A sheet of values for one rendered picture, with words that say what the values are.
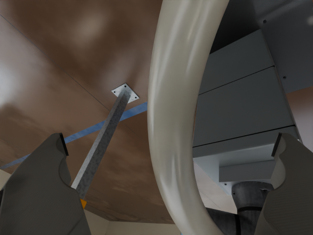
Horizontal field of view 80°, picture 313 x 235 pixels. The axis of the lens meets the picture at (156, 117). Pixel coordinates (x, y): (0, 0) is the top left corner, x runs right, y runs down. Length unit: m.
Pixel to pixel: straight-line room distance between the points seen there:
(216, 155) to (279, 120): 0.26
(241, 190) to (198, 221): 0.67
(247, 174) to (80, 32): 1.46
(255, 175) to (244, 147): 0.12
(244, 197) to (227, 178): 0.09
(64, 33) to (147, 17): 0.69
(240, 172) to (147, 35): 1.08
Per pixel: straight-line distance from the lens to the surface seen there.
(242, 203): 0.84
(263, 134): 0.79
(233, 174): 0.86
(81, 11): 1.60
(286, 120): 0.81
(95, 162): 1.42
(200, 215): 0.17
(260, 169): 0.84
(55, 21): 1.76
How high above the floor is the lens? 1.29
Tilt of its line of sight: 40 degrees down
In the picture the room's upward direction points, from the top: 164 degrees counter-clockwise
